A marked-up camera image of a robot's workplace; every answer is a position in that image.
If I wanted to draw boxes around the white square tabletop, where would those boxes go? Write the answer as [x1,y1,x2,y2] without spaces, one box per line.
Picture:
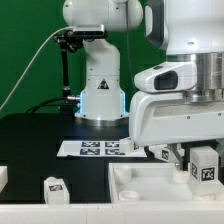
[108,163,224,203]

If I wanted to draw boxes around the black camera on stand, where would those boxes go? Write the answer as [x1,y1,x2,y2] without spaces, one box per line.
[53,26,108,114]

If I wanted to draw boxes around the paper sheet with tags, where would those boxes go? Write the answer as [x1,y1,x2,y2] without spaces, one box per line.
[57,140,146,157]

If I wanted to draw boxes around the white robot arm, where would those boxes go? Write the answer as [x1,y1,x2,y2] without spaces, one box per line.
[63,0,224,149]

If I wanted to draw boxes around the white camera cable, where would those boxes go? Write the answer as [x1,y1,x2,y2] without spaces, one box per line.
[0,26,74,113]

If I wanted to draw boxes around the white left fence piece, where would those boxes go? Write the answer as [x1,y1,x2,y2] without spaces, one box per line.
[0,166,8,193]

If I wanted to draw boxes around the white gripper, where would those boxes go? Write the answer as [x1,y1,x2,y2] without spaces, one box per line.
[129,91,224,170]

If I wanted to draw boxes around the black base cables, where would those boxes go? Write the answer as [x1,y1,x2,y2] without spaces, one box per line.
[25,95,82,115]

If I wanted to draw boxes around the white front fence rail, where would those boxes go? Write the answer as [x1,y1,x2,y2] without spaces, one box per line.
[0,203,224,224]

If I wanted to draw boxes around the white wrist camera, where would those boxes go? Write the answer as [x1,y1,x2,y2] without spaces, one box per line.
[134,62,197,93]

